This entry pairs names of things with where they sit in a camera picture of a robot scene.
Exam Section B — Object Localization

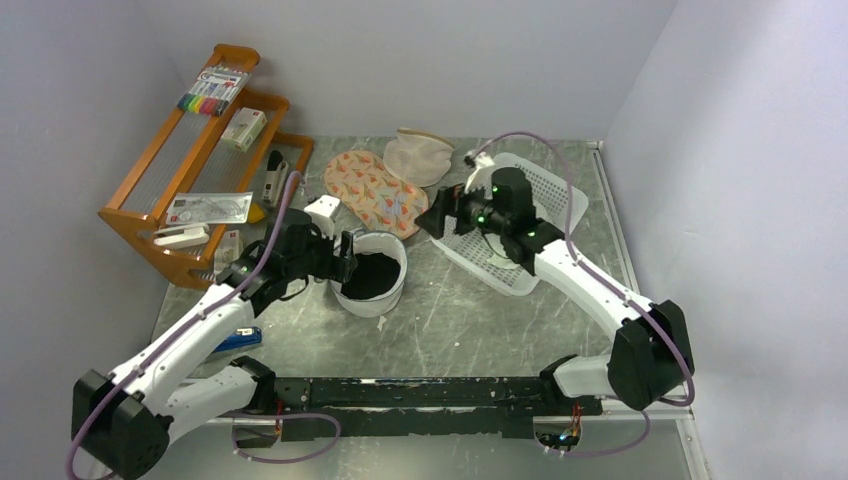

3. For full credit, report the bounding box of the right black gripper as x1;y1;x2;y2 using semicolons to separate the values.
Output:
413;176;509;241

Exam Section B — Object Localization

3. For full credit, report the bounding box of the black bra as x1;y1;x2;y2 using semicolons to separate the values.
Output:
340;252;401;300

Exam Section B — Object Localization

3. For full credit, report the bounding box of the white mesh laundry bag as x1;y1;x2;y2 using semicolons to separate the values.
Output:
329;229;408;318

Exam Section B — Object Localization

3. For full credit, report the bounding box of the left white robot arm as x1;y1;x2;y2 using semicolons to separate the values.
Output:
66;212;356;479

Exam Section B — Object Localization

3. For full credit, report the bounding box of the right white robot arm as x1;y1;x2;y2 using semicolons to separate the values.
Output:
415;167;695;414

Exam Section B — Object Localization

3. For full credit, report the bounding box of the beige mesh laundry bag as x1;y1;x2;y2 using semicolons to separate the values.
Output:
382;128;455;187

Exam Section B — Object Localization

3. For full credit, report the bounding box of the floral pink laundry bag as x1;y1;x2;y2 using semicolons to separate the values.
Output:
323;150;429;240

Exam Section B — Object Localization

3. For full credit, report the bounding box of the yellow triangular eraser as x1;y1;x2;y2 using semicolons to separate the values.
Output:
246;203;267;224

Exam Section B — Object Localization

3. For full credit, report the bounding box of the staples box package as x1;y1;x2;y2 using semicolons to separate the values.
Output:
213;230;243;276

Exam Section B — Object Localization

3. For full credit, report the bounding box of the black grey stapler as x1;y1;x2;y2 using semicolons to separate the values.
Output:
262;150;290;208

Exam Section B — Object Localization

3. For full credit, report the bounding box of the blue stapler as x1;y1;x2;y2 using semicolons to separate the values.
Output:
213;326;263;353

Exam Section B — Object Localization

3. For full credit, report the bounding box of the white plastic basket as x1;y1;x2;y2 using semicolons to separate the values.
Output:
432;153;589;296

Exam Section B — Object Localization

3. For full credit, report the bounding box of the white stapler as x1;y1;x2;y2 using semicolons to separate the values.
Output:
153;223;209;249

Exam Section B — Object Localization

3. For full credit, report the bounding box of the orange wooden shelf rack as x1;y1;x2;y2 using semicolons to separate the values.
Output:
97;43;315;298

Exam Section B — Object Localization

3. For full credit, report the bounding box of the clear ruler set package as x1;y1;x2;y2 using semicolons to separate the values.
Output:
165;192;253;226

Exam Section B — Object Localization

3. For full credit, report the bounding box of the small white green box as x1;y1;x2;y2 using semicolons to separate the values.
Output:
220;107;267;152

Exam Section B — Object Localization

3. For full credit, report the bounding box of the coloured marker pen set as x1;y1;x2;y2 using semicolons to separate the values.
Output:
177;65;251;117

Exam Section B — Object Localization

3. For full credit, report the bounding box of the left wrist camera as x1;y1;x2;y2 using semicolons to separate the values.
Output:
304;194;341;238

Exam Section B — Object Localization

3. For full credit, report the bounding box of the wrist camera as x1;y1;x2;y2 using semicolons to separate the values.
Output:
304;194;341;238
463;151;496;194

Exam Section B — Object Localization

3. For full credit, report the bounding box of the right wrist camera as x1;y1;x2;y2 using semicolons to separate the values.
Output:
463;151;496;194

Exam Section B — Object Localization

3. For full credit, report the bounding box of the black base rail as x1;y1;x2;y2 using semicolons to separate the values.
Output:
235;376;602;442

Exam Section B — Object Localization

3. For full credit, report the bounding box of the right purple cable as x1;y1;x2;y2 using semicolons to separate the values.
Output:
466;131;697;460

